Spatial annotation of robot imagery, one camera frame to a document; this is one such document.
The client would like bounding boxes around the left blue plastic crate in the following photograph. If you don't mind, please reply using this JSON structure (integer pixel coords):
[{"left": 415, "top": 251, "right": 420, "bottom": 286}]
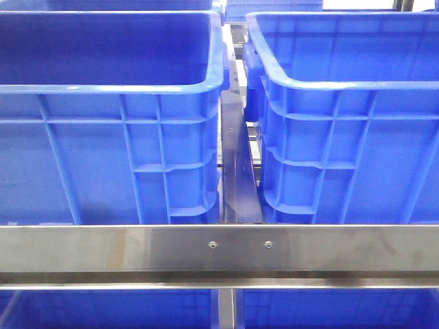
[{"left": 1, "top": 11, "right": 228, "bottom": 226}]

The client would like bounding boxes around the blue plastic crate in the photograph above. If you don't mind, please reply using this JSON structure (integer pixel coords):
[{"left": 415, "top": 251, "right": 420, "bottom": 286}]
[
  {"left": 244, "top": 11, "right": 438, "bottom": 224},
  {"left": 1, "top": 11, "right": 228, "bottom": 226}
]

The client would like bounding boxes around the right blue plastic crate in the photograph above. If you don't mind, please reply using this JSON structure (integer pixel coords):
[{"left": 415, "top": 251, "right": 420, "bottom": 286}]
[{"left": 244, "top": 11, "right": 438, "bottom": 224}]

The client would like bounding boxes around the lower right blue crate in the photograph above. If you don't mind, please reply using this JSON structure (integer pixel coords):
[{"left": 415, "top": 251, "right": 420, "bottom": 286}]
[{"left": 239, "top": 289, "right": 438, "bottom": 328}]

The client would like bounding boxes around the rear right blue crate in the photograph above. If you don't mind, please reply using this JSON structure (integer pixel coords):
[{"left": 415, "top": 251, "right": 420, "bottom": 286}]
[{"left": 226, "top": 0, "right": 323, "bottom": 23}]

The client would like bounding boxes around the lower left blue crate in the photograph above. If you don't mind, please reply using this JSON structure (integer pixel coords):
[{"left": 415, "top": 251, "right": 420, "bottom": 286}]
[{"left": 1, "top": 290, "right": 219, "bottom": 328}]

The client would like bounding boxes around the rear left blue crate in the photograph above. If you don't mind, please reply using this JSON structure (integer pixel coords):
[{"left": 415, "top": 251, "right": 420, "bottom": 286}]
[{"left": 1, "top": 0, "right": 227, "bottom": 13}]

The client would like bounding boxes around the stainless steel shelf rail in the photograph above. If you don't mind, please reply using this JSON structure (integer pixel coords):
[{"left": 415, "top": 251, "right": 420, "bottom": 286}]
[{"left": 1, "top": 224, "right": 438, "bottom": 290}]

